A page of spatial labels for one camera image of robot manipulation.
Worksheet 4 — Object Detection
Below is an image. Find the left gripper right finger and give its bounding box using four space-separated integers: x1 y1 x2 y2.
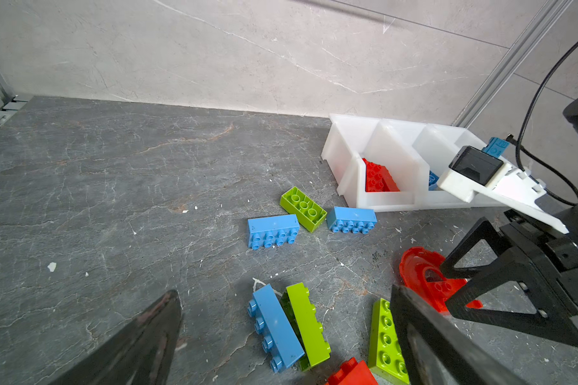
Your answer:
390 285 526 384

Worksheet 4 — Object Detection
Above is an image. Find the blue lego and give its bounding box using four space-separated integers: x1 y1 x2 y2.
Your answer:
247 285 305 373
327 207 377 234
482 137 510 158
247 214 300 250
428 171 438 191

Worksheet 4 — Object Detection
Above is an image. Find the green lego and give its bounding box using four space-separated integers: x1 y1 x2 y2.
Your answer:
279 187 328 233
368 298 409 384
280 282 332 372

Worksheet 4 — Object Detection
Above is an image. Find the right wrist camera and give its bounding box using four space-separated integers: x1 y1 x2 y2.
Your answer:
438 145 569 234

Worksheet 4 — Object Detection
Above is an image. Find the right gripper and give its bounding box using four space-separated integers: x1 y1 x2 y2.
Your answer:
439 196 578 348

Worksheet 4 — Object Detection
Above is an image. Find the white three-compartment bin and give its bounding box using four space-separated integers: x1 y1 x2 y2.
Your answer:
321 114 499 213

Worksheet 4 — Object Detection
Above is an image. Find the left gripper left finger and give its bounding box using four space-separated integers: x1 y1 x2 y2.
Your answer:
52 290 182 384

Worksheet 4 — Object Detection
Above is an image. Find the red arch lego piece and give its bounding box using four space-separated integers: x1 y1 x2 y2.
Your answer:
399 247 468 315

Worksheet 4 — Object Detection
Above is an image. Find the green lego top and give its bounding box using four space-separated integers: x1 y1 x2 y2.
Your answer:
279 187 328 233

